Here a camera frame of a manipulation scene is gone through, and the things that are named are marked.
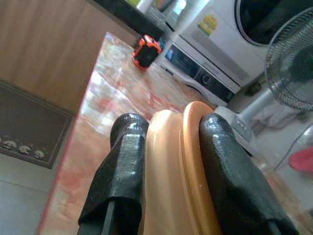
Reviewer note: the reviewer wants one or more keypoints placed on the red plastic disc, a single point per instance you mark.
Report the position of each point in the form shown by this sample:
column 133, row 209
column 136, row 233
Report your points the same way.
column 303, row 160

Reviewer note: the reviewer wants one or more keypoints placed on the wooden cabinet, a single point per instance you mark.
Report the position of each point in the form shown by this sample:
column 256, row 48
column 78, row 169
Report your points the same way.
column 49, row 44

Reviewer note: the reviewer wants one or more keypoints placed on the orange plastic bowl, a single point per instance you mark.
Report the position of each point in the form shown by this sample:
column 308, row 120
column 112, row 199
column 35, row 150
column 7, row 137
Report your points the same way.
column 171, row 171

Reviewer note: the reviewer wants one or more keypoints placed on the grey standing fan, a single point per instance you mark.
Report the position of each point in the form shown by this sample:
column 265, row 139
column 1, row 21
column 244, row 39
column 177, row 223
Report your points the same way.
column 303, row 61

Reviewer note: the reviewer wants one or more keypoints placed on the white dryer round door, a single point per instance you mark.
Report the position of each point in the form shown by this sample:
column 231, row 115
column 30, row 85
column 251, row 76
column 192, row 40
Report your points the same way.
column 227, row 49

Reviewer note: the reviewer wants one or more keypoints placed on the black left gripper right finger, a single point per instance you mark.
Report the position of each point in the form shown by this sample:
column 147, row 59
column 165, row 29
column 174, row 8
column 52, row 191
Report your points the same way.
column 232, row 176

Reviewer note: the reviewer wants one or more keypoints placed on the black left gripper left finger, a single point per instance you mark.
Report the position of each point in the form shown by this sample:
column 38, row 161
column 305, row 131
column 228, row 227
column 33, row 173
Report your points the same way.
column 127, row 151

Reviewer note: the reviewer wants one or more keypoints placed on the yellow green energy label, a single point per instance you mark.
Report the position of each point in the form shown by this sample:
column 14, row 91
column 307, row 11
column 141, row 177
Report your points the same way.
column 207, row 24

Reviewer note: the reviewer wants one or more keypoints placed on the brown patterned doormat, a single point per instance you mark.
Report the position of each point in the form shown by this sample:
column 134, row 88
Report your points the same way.
column 31, row 122

